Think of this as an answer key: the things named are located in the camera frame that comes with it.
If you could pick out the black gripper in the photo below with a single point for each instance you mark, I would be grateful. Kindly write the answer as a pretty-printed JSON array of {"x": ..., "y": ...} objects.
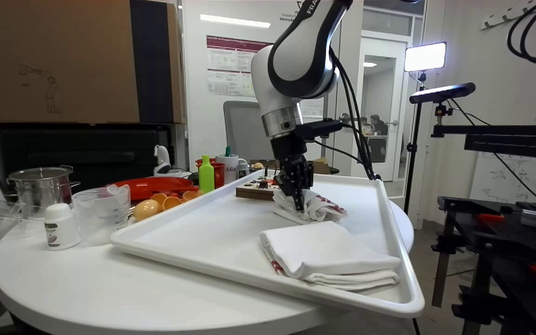
[{"x": 295, "y": 171}]

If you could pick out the red striped white cloth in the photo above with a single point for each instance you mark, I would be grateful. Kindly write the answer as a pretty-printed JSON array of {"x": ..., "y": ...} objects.
[{"x": 316, "y": 207}]

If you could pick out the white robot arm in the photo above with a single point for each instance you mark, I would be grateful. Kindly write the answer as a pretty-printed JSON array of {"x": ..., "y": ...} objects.
[{"x": 297, "y": 65}]

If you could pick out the folded white cloth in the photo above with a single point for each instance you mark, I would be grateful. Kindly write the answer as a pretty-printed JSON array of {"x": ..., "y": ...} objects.
[{"x": 329, "y": 255}]

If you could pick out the white plastic tray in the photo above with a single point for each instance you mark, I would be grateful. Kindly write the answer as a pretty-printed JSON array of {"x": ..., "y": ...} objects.
[{"x": 219, "y": 234}]

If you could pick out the white mug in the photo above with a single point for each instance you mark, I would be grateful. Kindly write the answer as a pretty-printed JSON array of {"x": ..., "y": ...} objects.
[{"x": 234, "y": 166}]

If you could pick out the green plastic bottle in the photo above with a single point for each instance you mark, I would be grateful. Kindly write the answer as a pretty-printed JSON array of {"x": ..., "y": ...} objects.
[{"x": 206, "y": 175}]

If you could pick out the orange fruit pieces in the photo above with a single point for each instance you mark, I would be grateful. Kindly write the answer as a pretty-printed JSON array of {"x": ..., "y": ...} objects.
[{"x": 159, "y": 203}]

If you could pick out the red bowl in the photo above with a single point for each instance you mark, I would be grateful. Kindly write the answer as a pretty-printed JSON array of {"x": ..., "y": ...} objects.
[{"x": 146, "y": 186}]

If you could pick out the studio light panel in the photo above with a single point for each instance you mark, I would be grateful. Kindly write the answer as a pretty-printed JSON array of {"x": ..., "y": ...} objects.
[{"x": 426, "y": 56}]

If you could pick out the clear measuring cup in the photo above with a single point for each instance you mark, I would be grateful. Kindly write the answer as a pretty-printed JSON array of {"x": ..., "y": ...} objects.
[{"x": 102, "y": 212}]

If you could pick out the black metal rack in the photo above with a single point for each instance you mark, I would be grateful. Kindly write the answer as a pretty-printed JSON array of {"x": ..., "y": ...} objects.
[{"x": 500, "y": 233}]

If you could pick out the small white bottle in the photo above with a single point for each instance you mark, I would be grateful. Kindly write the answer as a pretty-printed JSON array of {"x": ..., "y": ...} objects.
[{"x": 61, "y": 225}]

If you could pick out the steel cooking pot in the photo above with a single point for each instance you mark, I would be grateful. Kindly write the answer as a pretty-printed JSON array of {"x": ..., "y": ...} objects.
[{"x": 42, "y": 186}]

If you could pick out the large cardboard box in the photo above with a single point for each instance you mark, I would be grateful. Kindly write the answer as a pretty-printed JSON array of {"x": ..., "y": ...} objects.
[{"x": 100, "y": 61}]

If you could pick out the wooden switch board toy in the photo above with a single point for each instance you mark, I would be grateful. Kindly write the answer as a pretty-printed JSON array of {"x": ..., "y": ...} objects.
[{"x": 260, "y": 184}]

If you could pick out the black tripod camera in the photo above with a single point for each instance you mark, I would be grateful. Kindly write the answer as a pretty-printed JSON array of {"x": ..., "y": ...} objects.
[{"x": 429, "y": 95}]

